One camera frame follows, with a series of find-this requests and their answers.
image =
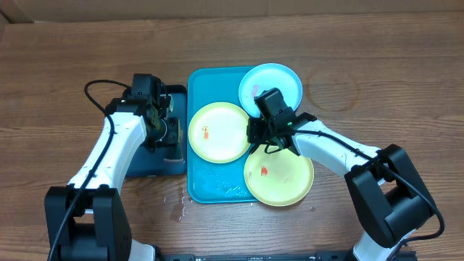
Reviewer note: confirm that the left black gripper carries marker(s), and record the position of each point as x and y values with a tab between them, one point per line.
174	137

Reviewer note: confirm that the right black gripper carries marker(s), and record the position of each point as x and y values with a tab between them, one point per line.
256	133

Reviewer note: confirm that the green dish sponge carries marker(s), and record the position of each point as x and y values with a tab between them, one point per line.
173	153

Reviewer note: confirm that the yellow-green plate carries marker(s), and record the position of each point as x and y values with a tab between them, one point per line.
279	179
218	132

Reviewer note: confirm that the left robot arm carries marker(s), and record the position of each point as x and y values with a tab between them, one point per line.
86	219

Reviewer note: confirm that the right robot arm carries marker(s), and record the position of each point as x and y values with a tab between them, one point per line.
391	200

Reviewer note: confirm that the black water tray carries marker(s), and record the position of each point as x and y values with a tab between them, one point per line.
147	162

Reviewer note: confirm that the teal plastic serving tray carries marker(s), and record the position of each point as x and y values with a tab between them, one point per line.
211	183

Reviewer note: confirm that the light blue plate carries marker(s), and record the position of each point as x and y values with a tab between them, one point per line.
265	77

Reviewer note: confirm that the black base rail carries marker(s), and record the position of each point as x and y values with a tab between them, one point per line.
318	256

